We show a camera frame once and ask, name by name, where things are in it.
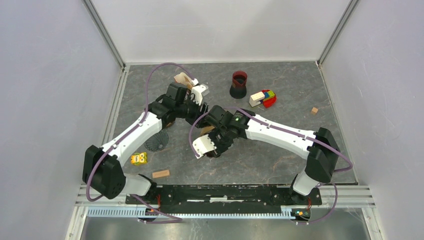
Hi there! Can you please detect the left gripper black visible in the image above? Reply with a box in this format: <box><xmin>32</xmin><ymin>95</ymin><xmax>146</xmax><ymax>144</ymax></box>
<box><xmin>175</xmin><ymin>95</ymin><xmax>211</xmax><ymax>129</ymax></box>

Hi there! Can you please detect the brown paper coffee filter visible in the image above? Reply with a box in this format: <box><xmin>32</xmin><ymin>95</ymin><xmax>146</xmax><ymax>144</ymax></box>
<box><xmin>200</xmin><ymin>126</ymin><xmax>215</xmax><ymax>136</ymax></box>

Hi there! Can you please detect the orange coffee filter box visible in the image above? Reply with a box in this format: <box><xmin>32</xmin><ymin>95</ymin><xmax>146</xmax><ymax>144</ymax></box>
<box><xmin>173</xmin><ymin>72</ymin><xmax>196</xmax><ymax>90</ymax></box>

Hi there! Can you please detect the grey ribbed dripper cone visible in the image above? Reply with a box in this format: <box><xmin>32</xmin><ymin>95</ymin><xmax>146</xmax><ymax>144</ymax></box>
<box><xmin>144</xmin><ymin>130</ymin><xmax>169</xmax><ymax>152</ymax></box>

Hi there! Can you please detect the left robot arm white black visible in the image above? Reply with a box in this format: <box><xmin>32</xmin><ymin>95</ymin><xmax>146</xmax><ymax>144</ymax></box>
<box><xmin>82</xmin><ymin>82</ymin><xmax>209</xmax><ymax>204</ymax></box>

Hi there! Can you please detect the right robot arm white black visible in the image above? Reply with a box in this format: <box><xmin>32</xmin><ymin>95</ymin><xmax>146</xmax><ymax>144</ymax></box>
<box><xmin>202</xmin><ymin>105</ymin><xmax>340</xmax><ymax>204</ymax></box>

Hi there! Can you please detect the dark red black carafe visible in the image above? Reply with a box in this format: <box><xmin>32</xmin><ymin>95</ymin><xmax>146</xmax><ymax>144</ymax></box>
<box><xmin>229</xmin><ymin>70</ymin><xmax>248</xmax><ymax>99</ymax></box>

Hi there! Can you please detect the colourful toy block stack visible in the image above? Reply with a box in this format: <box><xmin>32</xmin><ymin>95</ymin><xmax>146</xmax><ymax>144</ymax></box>
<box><xmin>249</xmin><ymin>89</ymin><xmax>277</xmax><ymax>108</ymax></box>

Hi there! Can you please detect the flat wooden block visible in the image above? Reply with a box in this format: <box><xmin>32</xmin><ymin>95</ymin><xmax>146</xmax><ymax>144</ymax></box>
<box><xmin>152</xmin><ymin>169</ymin><xmax>171</xmax><ymax>179</ymax></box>

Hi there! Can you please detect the yellow green toy figure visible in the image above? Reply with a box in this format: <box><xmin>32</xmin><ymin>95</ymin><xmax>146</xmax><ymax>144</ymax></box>
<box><xmin>130</xmin><ymin>152</ymin><xmax>148</xmax><ymax>166</ymax></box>

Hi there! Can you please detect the small wooden cube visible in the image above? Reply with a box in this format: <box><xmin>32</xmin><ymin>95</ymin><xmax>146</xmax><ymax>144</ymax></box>
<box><xmin>310</xmin><ymin>107</ymin><xmax>319</xmax><ymax>115</ymax></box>

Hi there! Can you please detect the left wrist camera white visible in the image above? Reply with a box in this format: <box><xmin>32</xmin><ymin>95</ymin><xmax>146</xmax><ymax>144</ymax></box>
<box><xmin>191</xmin><ymin>84</ymin><xmax>210</xmax><ymax>106</ymax></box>

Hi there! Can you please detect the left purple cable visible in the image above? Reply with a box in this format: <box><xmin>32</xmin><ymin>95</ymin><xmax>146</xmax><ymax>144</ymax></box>
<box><xmin>85</xmin><ymin>62</ymin><xmax>200</xmax><ymax>224</ymax></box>

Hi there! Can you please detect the purple cable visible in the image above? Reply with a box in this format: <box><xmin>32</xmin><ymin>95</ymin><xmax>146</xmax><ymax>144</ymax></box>
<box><xmin>85</xmin><ymin>62</ymin><xmax>200</xmax><ymax>224</ymax></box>
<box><xmin>188</xmin><ymin>106</ymin><xmax>354</xmax><ymax>225</ymax></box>

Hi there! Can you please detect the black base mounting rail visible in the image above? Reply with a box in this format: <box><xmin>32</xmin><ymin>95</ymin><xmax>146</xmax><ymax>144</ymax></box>
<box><xmin>142</xmin><ymin>184</ymin><xmax>323</xmax><ymax>214</ymax></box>

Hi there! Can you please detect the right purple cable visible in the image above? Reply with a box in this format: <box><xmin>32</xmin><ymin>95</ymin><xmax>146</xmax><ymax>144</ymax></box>
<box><xmin>188</xmin><ymin>106</ymin><xmax>354</xmax><ymax>225</ymax></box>

